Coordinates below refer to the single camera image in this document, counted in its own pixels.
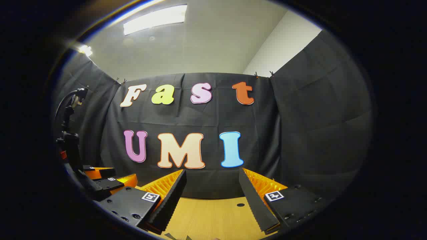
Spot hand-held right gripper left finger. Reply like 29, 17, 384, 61
99, 169, 187, 235

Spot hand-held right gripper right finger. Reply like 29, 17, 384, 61
239, 168, 330, 234

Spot black backdrop cloth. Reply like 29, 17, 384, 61
52, 29, 374, 200

